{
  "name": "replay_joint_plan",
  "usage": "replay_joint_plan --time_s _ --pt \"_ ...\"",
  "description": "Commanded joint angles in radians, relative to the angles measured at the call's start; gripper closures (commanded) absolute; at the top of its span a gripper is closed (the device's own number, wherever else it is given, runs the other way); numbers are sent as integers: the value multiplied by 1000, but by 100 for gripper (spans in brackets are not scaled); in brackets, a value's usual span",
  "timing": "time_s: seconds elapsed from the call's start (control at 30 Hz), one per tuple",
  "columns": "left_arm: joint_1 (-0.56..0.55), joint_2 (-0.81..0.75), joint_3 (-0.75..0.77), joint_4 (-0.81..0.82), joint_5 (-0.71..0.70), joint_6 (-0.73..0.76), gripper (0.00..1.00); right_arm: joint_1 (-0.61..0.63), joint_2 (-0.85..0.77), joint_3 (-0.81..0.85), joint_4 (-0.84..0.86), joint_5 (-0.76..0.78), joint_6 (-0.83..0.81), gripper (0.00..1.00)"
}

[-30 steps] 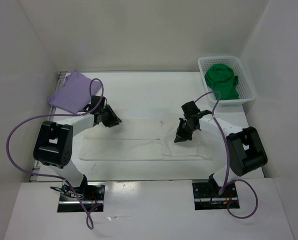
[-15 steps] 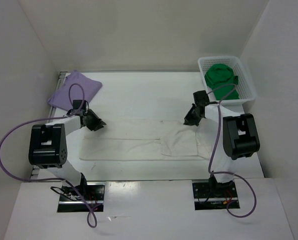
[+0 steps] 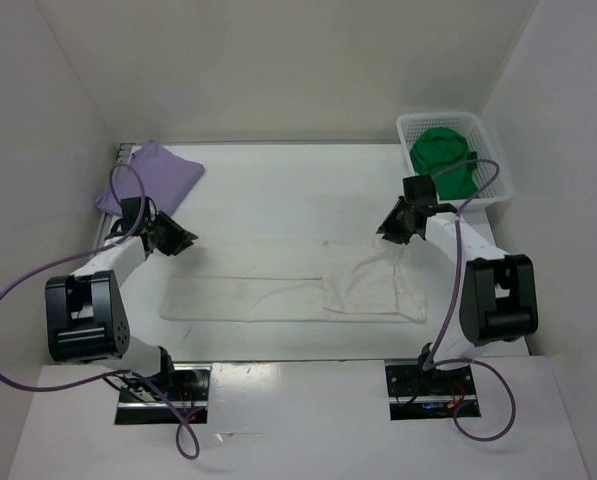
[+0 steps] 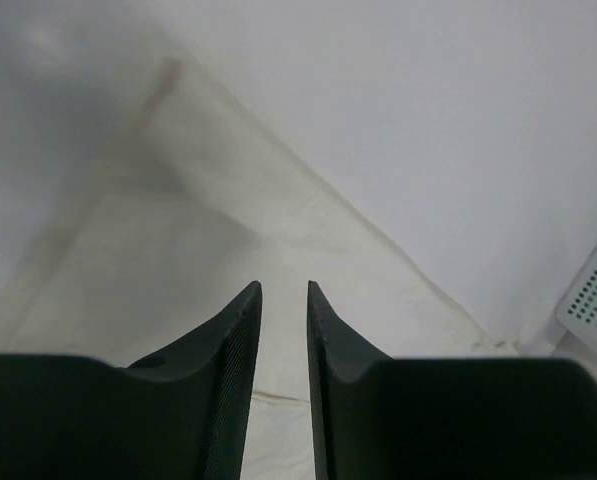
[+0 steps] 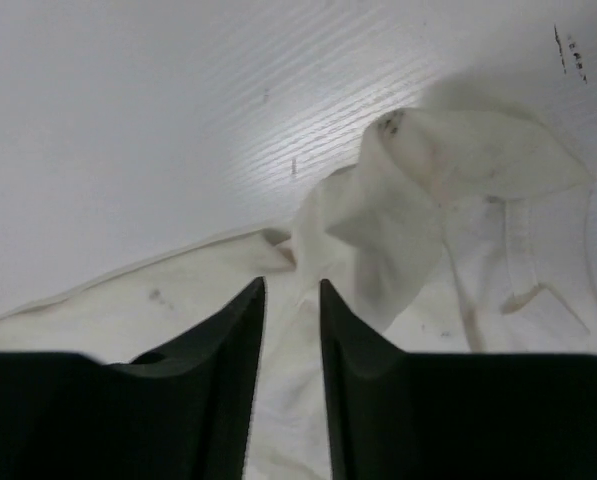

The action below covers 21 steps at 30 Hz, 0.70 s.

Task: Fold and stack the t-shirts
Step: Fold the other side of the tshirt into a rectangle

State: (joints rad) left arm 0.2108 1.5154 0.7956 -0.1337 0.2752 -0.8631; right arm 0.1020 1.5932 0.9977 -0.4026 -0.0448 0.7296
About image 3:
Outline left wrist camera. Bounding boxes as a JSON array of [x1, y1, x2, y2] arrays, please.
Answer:
[[105, 197, 153, 240]]

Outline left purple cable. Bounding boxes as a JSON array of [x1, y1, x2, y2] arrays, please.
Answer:
[[0, 164, 202, 460]]

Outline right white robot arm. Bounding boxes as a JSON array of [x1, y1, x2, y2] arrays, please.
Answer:
[[377, 196, 539, 393]]

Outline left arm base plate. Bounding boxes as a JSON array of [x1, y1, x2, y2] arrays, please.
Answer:
[[114, 364, 211, 426]]

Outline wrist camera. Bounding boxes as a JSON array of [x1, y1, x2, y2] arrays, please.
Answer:
[[403, 175, 438, 207], [105, 197, 153, 240]]

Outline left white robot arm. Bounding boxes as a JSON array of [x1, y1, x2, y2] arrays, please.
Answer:
[[45, 212, 198, 400]]

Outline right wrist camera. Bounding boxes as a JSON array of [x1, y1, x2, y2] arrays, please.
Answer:
[[403, 175, 438, 207]]

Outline purple cable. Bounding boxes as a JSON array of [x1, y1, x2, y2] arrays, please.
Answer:
[[0, 164, 202, 460], [420, 159, 517, 442]]

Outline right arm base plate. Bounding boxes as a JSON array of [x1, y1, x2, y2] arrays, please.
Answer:
[[385, 360, 481, 421]]

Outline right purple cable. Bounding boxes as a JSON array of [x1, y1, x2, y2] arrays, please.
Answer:
[[420, 159, 517, 442]]

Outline purple t shirt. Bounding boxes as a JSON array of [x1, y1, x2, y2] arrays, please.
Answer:
[[95, 141, 205, 217]]

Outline white plastic laundry basket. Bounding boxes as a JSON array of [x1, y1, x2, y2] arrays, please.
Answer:
[[396, 111, 513, 211]]

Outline green t shirt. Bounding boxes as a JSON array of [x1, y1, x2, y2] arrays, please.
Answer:
[[409, 127, 477, 201]]

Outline white t shirt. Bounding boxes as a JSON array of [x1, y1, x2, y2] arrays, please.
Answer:
[[160, 237, 427, 324]]

